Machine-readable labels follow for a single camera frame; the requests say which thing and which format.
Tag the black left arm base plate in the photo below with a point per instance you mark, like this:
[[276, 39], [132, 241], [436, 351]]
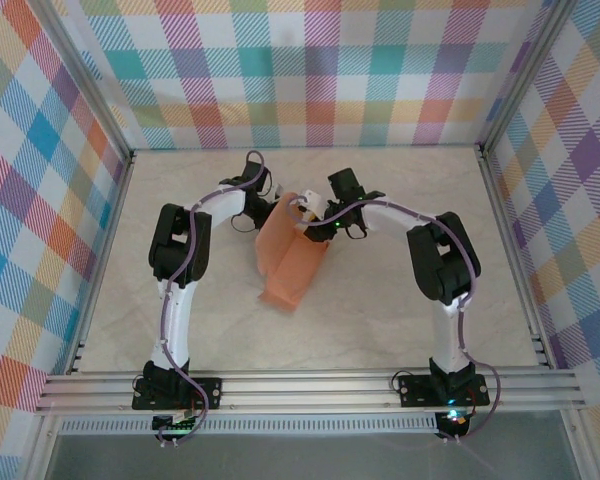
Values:
[[207, 390]]

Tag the orange paper box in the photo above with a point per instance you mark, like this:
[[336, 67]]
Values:
[[290, 270]]

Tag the circuit board with green lights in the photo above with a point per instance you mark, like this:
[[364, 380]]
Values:
[[175, 426]]

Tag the aluminium frame leg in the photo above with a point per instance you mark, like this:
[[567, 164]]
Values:
[[577, 447], [44, 450]]

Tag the aluminium frame cross rail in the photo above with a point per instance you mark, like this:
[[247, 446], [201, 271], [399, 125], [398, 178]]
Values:
[[305, 390]]

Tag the small controller board with light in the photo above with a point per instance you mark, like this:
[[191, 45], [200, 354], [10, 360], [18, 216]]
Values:
[[452, 416]]

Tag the aluminium corner post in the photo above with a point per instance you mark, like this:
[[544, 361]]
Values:
[[527, 75], [80, 75]]

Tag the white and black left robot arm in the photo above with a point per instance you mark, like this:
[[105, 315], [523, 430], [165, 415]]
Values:
[[177, 320]]

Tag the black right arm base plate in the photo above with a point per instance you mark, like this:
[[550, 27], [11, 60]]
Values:
[[415, 390]]

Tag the aluminium table side rail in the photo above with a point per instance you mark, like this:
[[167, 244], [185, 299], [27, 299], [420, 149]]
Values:
[[103, 265], [514, 265]]

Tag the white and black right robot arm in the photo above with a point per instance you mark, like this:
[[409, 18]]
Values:
[[450, 340]]

